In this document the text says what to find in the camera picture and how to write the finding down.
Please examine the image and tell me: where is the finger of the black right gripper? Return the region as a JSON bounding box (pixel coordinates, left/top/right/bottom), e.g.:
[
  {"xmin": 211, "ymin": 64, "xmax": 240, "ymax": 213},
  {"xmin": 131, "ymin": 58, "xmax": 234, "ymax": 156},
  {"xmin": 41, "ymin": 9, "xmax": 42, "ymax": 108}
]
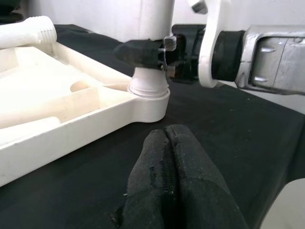
[{"xmin": 113, "ymin": 39, "xmax": 165, "ymax": 71}]

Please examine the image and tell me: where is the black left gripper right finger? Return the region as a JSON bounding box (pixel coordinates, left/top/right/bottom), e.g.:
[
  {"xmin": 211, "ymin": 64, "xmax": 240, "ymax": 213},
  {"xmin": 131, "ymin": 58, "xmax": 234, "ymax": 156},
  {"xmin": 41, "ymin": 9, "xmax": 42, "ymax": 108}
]
[{"xmin": 166, "ymin": 124, "xmax": 248, "ymax": 229}]

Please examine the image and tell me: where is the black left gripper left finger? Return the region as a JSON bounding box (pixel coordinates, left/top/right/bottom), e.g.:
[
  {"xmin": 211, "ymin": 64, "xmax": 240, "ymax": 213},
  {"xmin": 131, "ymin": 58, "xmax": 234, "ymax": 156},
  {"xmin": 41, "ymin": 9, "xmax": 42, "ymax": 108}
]
[{"xmin": 116, "ymin": 129, "xmax": 179, "ymax": 229}]

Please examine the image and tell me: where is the black tablecloth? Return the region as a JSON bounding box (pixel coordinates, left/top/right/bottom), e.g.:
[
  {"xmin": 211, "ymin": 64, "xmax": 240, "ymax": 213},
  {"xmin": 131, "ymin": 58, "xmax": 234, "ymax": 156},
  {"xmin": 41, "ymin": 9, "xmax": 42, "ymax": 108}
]
[{"xmin": 0, "ymin": 22, "xmax": 305, "ymax": 229}]

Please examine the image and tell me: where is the white plastic table top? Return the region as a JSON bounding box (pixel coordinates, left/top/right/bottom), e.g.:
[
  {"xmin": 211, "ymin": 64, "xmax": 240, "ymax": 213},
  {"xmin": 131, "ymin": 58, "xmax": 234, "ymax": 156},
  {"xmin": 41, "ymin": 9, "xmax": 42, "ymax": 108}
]
[{"xmin": 0, "ymin": 40, "xmax": 171, "ymax": 188}]

